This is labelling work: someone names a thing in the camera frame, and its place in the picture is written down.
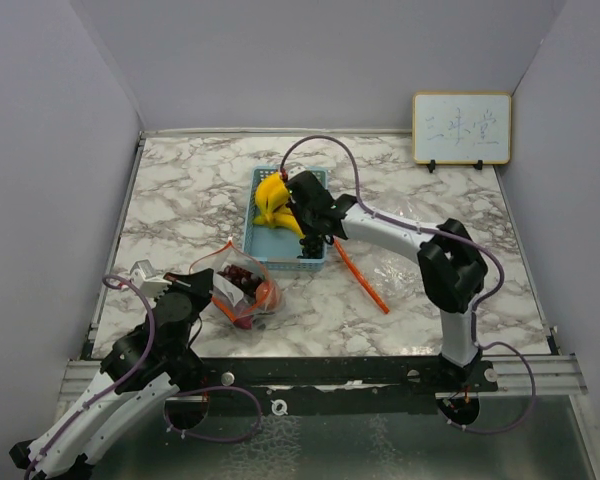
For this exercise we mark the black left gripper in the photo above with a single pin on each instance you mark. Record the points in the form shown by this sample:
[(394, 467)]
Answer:
[(199, 285)]

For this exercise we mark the black grape bunch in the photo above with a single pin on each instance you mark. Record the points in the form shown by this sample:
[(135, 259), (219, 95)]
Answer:
[(312, 247)]

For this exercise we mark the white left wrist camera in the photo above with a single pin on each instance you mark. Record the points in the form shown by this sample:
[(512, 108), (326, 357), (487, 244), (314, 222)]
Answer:
[(147, 280)]

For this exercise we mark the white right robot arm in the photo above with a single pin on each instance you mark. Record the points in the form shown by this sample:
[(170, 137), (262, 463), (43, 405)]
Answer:
[(452, 270)]

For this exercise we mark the small framed whiteboard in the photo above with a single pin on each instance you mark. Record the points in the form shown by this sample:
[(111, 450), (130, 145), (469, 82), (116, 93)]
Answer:
[(461, 128)]

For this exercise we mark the dark purple grape bunch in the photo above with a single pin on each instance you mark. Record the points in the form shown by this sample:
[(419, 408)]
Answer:
[(243, 279)]

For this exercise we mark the clear orange zipper bag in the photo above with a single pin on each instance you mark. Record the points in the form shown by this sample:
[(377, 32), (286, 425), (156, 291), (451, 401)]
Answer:
[(227, 298)]

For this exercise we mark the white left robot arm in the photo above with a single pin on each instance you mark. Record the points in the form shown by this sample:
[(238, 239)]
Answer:
[(146, 365)]

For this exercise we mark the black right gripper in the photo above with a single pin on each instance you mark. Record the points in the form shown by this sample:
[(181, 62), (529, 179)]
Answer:
[(309, 230)]

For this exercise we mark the light blue plastic basket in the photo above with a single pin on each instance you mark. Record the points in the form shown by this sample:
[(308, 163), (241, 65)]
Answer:
[(278, 248)]

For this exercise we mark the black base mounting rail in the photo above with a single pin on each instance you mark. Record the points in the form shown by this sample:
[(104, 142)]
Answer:
[(343, 385)]

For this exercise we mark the yellow banana bunch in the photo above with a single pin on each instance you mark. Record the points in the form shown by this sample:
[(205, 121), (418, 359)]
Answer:
[(271, 198)]

